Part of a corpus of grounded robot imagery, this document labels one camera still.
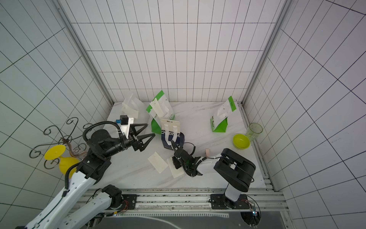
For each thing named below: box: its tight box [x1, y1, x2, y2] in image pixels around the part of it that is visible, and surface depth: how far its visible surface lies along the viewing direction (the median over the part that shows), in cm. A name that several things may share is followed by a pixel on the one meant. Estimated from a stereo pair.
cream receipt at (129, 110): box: [121, 102, 139, 119], surface depth 94 cm
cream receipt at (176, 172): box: [166, 156, 185, 179], surface depth 84 cm
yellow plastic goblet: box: [43, 145, 81, 179], surface depth 60 cm
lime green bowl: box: [232, 133, 251, 150], surface depth 96 cm
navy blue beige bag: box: [160, 118, 185, 151], surface depth 83 cm
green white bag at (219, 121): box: [210, 95, 237, 133], surface depth 94 cm
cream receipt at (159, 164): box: [147, 151, 169, 175], surface depth 89 cm
